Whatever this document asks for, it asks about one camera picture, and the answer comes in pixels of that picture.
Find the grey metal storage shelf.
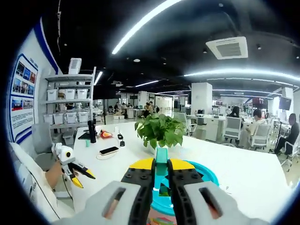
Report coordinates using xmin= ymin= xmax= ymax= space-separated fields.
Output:
xmin=43 ymin=67 xmax=97 ymax=132

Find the long ceiling light strip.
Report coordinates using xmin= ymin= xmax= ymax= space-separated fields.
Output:
xmin=111 ymin=0 xmax=181 ymax=55
xmin=183 ymin=68 xmax=300 ymax=82

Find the black device cable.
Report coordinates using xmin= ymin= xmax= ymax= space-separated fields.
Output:
xmin=31 ymin=174 xmax=60 ymax=218

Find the white table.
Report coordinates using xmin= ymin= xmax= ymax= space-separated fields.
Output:
xmin=50 ymin=121 xmax=293 ymax=225

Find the white ribbed box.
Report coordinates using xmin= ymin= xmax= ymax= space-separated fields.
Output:
xmin=68 ymin=58 xmax=82 ymax=75

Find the white chest-worn device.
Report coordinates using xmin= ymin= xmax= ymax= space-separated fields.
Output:
xmin=14 ymin=159 xmax=36 ymax=204

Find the white office chair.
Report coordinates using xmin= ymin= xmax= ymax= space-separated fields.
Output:
xmin=224 ymin=116 xmax=242 ymax=141
xmin=250 ymin=124 xmax=270 ymax=150

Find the black smartphone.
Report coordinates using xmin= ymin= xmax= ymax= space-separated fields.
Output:
xmin=99 ymin=146 xmax=120 ymax=156

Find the hanging dark screen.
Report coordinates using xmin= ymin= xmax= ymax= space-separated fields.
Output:
xmin=278 ymin=96 xmax=293 ymax=111

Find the person's left hand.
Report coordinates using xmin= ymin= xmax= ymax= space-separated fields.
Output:
xmin=52 ymin=160 xmax=79 ymax=186

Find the green potted plant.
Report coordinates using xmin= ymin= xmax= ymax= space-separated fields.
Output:
xmin=135 ymin=113 xmax=187 ymax=155

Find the person's white shirt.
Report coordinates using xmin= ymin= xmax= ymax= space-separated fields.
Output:
xmin=9 ymin=142 xmax=75 ymax=222

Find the grey office chair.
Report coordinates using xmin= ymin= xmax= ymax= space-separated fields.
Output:
xmin=31 ymin=123 xmax=56 ymax=169

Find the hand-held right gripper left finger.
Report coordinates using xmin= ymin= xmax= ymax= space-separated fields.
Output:
xmin=52 ymin=157 xmax=157 ymax=225

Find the blue-framed wall poster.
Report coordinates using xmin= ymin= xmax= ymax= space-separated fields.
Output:
xmin=8 ymin=53 xmax=39 ymax=144

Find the pink toy storage bucket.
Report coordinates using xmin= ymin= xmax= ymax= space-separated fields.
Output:
xmin=146 ymin=160 xmax=220 ymax=225

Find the hanging red-lit screen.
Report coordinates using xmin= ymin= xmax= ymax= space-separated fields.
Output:
xmin=252 ymin=97 xmax=269 ymax=110

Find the ceiling air conditioner vent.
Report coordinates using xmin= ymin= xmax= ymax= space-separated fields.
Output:
xmin=205 ymin=36 xmax=248 ymax=60

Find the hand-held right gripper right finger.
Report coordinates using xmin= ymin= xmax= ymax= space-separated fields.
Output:
xmin=166 ymin=158 xmax=270 ymax=225

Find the black bottle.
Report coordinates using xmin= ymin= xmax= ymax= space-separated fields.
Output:
xmin=88 ymin=119 xmax=97 ymax=143

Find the light teal toy block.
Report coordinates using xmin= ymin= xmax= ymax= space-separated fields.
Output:
xmin=154 ymin=147 xmax=169 ymax=176

